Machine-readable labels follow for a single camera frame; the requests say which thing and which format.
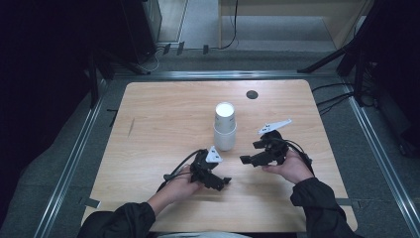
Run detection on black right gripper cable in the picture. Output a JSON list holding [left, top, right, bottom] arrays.
[[278, 138, 315, 177]]

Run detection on aluminium floor rail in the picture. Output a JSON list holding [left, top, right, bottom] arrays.
[[34, 78, 108, 238], [112, 69, 338, 80], [343, 82, 420, 238]]

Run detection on grey tape piece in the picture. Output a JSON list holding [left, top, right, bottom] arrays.
[[78, 196, 102, 209], [335, 197, 361, 209]]

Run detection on black tripod stand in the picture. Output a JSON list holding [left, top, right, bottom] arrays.
[[296, 19, 374, 74]]

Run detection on black cabinet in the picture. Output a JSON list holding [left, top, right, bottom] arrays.
[[120, 0, 162, 65]]

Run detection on dark curtain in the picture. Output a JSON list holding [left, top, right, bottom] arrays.
[[0, 0, 97, 226]]

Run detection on black floor cables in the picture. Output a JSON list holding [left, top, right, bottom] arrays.
[[311, 82, 355, 117]]

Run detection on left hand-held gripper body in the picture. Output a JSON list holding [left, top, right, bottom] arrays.
[[189, 145, 224, 186]]

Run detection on person's left hand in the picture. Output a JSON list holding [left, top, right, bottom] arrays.
[[162, 165, 204, 201]]

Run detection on beige wooden furniture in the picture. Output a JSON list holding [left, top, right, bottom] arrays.
[[217, 0, 375, 51]]

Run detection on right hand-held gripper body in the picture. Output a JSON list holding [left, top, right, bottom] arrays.
[[257, 118, 293, 167]]

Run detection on white floor cable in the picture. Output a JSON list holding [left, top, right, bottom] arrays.
[[142, 46, 166, 73]]

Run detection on black hanging cable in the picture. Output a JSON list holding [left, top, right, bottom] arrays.
[[219, 0, 240, 51]]

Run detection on stack of nested paper cups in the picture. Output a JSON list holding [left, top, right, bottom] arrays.
[[213, 101, 238, 152]]

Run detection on black metal stand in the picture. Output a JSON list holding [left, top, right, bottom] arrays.
[[86, 49, 152, 108]]

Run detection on person's right hand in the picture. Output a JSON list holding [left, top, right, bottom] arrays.
[[262, 150, 315, 185]]

